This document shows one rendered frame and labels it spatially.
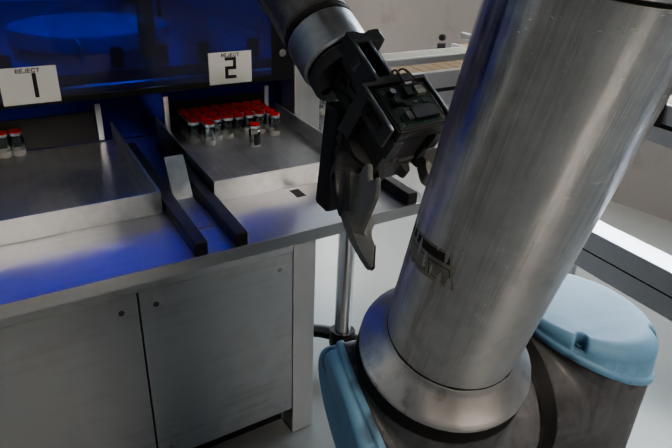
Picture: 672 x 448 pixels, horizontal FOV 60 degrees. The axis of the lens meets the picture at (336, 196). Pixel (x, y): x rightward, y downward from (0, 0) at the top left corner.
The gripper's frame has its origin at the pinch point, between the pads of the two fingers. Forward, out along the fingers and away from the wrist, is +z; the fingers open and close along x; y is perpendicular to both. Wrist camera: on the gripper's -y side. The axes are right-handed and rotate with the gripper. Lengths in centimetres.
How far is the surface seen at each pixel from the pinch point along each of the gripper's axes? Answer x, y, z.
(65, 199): -21, -43, -39
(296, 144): 21, -45, -42
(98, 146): -12, -54, -56
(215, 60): 10, -38, -59
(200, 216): -6.1, -34.5, -26.6
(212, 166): 3, -44, -40
